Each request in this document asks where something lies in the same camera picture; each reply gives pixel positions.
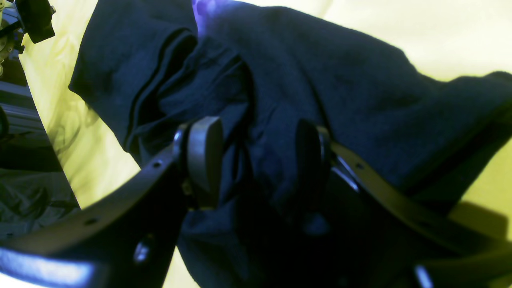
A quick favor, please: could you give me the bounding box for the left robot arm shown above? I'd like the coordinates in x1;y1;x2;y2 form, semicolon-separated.
0;0;56;63

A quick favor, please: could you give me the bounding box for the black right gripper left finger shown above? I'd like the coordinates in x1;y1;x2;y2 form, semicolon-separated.
1;117;224;288

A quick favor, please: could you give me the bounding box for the yellow table cloth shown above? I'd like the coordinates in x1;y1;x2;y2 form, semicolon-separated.
18;0;512;288

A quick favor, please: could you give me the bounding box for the black T-shirt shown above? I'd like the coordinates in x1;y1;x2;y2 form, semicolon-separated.
69;0;511;288

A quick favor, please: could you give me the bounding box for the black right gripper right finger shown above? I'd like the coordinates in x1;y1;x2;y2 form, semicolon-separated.
296;120;511;288

